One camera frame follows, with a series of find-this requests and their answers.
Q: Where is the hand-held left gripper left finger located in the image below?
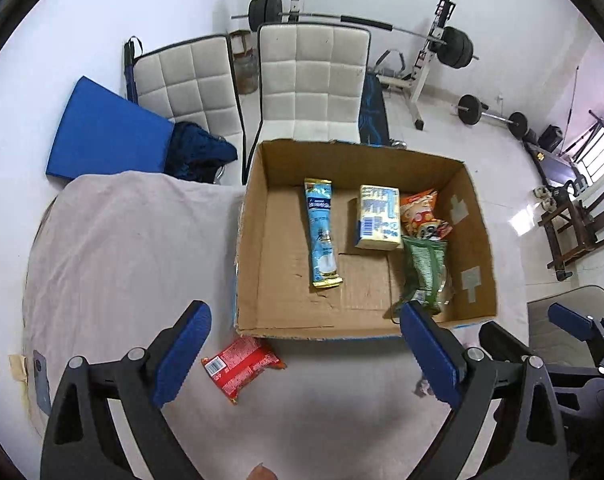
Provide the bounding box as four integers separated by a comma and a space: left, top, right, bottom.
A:
40, 300, 213, 480

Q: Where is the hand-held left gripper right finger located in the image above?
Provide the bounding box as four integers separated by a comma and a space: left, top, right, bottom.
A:
399, 301, 571, 480

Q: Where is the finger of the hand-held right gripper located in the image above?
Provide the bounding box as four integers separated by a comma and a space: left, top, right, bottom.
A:
548, 302, 604, 358
478, 321, 538, 363

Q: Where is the red snack packet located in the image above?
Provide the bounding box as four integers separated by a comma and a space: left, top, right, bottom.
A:
201, 336, 287, 406

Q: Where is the cardboard box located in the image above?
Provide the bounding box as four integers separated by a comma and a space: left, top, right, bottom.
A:
232, 139, 499, 344

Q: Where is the grey chair seat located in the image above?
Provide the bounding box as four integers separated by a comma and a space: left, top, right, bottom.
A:
526, 285, 604, 367

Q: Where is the green snack packet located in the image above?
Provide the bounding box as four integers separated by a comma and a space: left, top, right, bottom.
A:
390, 235, 456, 317

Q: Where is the dark wooden chair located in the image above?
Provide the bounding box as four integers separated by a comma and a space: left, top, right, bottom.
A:
536, 178, 604, 282

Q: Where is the pair of white shoes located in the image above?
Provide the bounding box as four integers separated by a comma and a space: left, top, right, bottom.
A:
533, 185, 559, 212

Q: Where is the grey tag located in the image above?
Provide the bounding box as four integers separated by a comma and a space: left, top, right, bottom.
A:
31, 349, 53, 416

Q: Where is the orange snack packet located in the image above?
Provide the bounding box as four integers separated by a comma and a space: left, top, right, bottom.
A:
399, 188, 455, 239

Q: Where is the yellow and blue carton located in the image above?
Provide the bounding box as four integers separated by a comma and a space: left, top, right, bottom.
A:
353, 184, 403, 251

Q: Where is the black flat bench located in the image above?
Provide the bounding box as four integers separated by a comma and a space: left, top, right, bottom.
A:
523, 140, 589, 187

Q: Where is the long light blue snack packet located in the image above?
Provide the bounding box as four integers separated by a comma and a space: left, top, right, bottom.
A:
303, 178, 343, 290

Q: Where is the beige tape piece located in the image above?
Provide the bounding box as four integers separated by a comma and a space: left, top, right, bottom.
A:
7, 353, 29, 382

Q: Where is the dark blue garment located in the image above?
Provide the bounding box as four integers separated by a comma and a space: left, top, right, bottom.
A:
165, 121, 239, 182

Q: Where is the short barbell with black plates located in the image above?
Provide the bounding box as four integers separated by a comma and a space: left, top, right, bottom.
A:
454, 93, 529, 139

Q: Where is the blue foam mat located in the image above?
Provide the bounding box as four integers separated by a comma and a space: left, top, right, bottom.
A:
45, 76, 176, 181

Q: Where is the black and blue weight bench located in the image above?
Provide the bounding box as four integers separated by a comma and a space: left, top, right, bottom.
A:
359, 48, 413, 147

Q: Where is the white quilted chair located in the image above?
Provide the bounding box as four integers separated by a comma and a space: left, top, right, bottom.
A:
131, 33, 246, 183
241, 23, 372, 186

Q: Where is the white barbell rack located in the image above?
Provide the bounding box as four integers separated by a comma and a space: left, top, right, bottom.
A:
281, 0, 457, 132

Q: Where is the long barbell with black plates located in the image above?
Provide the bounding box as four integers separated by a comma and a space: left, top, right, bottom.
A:
230, 0, 481, 69

